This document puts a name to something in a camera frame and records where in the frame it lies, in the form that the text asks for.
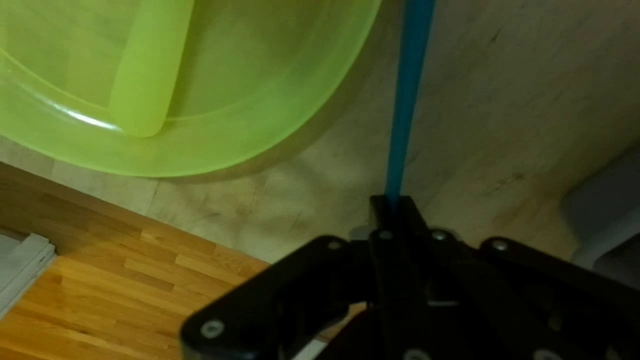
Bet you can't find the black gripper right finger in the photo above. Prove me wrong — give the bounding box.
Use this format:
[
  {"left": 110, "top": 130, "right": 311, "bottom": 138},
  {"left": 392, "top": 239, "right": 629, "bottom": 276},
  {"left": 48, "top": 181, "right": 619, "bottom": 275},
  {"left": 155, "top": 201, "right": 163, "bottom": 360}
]
[{"left": 398, "top": 198, "right": 640, "bottom": 360}]

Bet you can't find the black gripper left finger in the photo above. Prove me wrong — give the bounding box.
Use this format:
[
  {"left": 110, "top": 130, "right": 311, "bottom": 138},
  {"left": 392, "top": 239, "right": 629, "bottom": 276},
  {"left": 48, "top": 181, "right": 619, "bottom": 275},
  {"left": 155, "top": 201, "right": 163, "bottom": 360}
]
[{"left": 179, "top": 196, "right": 427, "bottom": 360}]

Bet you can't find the yellow-green plastic spoon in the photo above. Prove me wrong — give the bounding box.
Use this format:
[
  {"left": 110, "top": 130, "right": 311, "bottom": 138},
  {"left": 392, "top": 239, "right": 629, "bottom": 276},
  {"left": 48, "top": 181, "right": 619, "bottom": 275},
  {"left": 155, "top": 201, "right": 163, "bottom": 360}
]
[{"left": 107, "top": 0, "right": 193, "bottom": 138}]

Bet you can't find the grey cutlery tray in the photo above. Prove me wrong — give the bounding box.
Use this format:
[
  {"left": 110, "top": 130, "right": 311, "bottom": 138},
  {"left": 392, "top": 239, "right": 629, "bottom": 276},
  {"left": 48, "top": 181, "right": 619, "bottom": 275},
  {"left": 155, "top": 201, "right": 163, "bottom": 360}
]
[{"left": 561, "top": 149, "right": 640, "bottom": 268}]

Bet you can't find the yellow-green plastic plate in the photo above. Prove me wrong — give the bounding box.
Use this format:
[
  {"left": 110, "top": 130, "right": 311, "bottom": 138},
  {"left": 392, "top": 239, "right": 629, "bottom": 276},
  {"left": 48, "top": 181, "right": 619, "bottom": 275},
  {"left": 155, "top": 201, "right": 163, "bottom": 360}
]
[{"left": 0, "top": 0, "right": 381, "bottom": 178}]

